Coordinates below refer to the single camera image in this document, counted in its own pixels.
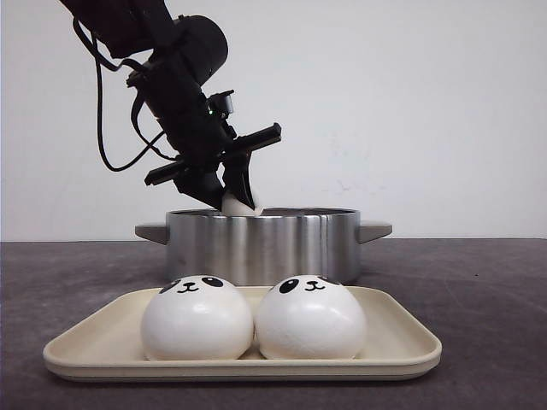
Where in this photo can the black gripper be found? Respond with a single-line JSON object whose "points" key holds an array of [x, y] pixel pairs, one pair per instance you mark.
{"points": [[211, 153]]}

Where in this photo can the panda bun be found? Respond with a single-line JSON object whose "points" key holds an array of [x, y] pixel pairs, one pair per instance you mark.
{"points": [[231, 206], [310, 317], [197, 317]]}

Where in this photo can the stainless steel pot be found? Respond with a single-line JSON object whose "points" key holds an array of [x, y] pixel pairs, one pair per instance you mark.
{"points": [[262, 250]]}

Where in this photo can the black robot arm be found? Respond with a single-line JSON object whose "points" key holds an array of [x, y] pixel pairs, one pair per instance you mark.
{"points": [[171, 59]]}

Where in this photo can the beige plastic tray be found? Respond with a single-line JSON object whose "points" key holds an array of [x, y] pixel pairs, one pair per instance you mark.
{"points": [[106, 346]]}

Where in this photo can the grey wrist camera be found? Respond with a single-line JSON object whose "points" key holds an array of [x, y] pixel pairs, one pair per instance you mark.
{"points": [[220, 104]]}

